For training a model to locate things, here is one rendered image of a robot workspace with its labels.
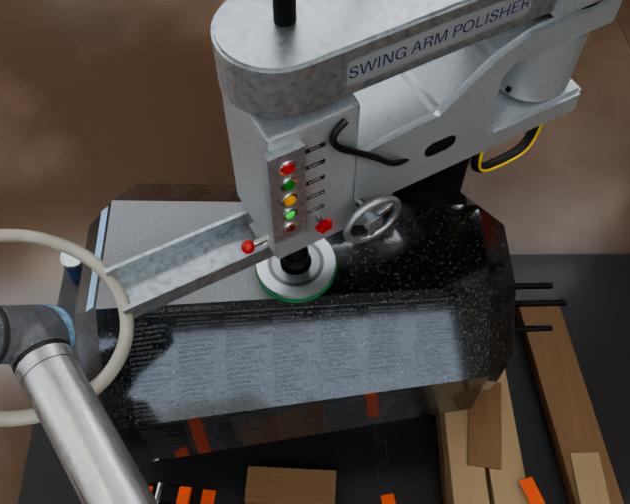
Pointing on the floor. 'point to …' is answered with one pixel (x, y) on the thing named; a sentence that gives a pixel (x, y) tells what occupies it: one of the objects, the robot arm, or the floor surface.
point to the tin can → (72, 266)
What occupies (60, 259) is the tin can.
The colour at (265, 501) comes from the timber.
